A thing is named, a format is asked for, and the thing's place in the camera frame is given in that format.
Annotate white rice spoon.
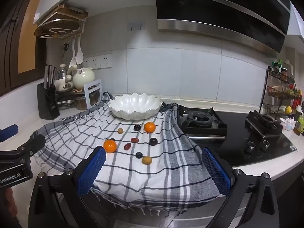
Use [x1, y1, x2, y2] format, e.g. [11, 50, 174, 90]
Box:
[69, 38, 78, 68]
[76, 37, 84, 64]

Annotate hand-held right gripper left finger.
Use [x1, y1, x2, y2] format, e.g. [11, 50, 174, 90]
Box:
[28, 146, 106, 228]

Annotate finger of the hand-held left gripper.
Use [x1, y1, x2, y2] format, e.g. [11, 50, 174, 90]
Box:
[0, 124, 19, 137]
[0, 134, 46, 163]

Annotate black wire spice rack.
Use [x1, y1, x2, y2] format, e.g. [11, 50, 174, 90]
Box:
[259, 65, 304, 124]

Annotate green plastic bottle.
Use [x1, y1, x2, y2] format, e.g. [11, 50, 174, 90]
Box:
[294, 114, 304, 133]

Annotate black burner pan support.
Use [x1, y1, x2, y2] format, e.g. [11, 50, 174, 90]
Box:
[245, 110, 283, 138]
[177, 106, 228, 138]

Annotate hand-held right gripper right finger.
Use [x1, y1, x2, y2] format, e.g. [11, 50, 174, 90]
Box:
[201, 146, 280, 228]

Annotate brown wooden door frame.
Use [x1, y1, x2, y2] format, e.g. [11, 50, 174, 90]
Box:
[0, 0, 48, 98]

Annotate wall-mounted board rack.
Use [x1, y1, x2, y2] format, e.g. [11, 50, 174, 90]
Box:
[34, 4, 89, 37]

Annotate black handled scissors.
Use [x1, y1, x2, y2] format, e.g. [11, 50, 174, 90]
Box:
[62, 42, 70, 62]

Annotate black knife block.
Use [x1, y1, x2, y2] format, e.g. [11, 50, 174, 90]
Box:
[37, 83, 60, 120]

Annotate steel cooking pot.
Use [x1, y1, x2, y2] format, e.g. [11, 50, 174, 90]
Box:
[75, 93, 98, 111]

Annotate orange mandarin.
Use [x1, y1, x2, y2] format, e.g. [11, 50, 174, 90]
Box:
[103, 139, 117, 153]
[144, 122, 156, 134]

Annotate grey white checked cloth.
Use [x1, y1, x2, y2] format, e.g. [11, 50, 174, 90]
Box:
[33, 91, 220, 216]

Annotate black glass gas hob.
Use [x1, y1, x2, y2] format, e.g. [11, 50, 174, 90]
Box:
[177, 107, 297, 168]

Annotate white wall rack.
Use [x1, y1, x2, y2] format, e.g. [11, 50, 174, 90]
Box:
[38, 17, 86, 40]

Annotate cream round teapot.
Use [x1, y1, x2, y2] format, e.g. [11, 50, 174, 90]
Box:
[72, 67, 96, 89]

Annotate black steel range hood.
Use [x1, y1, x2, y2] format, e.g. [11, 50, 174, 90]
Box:
[153, 0, 291, 59]

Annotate white frame stand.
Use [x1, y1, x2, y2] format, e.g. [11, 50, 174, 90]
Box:
[84, 79, 103, 108]

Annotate white wall socket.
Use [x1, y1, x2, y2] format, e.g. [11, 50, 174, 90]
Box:
[83, 57, 100, 68]
[101, 54, 112, 69]

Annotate white scalloped bowl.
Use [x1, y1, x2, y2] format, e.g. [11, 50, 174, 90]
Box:
[107, 93, 163, 120]

